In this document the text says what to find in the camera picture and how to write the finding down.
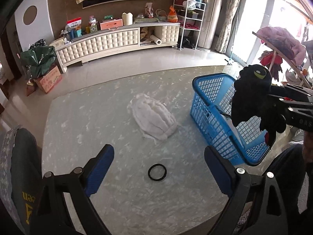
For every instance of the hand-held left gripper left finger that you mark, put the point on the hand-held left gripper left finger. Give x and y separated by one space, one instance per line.
100 169

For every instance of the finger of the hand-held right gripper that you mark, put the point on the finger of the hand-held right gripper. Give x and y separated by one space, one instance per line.
285 104
293 90

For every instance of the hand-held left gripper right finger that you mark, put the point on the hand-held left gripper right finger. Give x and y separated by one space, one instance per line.
217 173

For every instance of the black plush toy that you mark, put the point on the black plush toy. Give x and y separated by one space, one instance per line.
249 98

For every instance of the white cloth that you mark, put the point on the white cloth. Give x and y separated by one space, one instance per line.
151 117

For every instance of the blue plastic basket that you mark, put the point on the blue plastic basket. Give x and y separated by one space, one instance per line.
196 88

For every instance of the person's right forearm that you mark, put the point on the person's right forearm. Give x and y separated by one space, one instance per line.
293 176

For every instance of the red garment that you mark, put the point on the red garment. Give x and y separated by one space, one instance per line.
269 60

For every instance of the clothes drying rack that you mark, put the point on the clothes drying rack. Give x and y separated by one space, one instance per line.
276 51

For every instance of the pink jacket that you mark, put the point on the pink jacket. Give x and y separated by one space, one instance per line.
283 41

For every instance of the patterned curtain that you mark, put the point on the patterned curtain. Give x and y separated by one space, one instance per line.
229 17

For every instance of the cardboard box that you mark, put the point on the cardboard box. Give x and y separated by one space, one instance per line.
49 79

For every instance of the standing air conditioner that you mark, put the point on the standing air conditioner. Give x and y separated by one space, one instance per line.
212 17

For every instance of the white tufted television cabinet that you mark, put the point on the white tufted television cabinet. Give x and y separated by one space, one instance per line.
97 46

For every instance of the white metal shelf rack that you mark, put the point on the white metal shelf rack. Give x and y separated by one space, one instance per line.
193 17

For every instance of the green plastic bag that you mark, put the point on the green plastic bag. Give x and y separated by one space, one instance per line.
39 58

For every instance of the white plastic bag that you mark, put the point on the white plastic bag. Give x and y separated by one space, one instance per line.
190 3

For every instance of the paper towel roll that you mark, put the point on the paper towel roll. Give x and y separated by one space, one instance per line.
155 40

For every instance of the orange bag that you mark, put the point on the orange bag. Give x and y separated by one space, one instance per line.
172 16

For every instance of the pink drawer box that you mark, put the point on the pink drawer box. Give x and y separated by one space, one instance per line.
111 24

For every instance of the red and white box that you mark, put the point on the red and white box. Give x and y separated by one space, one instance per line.
74 23

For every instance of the wicker basket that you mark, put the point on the wicker basket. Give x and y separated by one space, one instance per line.
161 15

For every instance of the round brown wall plaque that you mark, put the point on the round brown wall plaque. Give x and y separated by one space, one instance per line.
29 15

